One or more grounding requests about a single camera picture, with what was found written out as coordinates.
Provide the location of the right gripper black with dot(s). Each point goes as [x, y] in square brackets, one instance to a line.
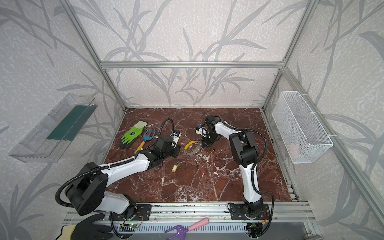
[205, 125]

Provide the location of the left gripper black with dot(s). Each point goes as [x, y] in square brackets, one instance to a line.
[174, 148]

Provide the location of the silver keyring band yellow tag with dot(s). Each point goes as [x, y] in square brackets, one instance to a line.
[192, 148]

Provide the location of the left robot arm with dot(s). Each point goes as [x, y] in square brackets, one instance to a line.
[86, 192]

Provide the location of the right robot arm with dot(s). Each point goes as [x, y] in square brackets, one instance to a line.
[248, 147]

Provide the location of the key with yellow cap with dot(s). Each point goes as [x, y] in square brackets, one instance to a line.
[176, 166]

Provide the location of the green gardening glove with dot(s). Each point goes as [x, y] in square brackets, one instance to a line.
[130, 136]

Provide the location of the green circuit board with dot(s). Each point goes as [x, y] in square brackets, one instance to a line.
[129, 227]

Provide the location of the black rubber glove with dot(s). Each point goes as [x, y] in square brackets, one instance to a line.
[87, 230]

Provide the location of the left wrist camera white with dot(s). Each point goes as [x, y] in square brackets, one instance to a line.
[176, 135]

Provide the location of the blue hand rake yellow handle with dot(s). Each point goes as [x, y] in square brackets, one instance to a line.
[149, 134]

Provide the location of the aluminium front rail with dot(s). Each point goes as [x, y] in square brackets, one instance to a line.
[217, 212]

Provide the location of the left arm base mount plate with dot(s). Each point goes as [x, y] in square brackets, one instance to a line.
[140, 212]

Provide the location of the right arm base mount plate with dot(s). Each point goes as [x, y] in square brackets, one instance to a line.
[238, 213]

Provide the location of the purple rake pink handle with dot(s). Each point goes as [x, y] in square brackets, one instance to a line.
[182, 231]

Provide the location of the white wire mesh basket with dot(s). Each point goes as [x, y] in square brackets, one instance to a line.
[303, 135]

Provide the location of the clear plastic wall tray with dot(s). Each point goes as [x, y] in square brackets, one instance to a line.
[48, 141]

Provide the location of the aluminium cage frame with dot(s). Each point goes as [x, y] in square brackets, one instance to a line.
[355, 173]

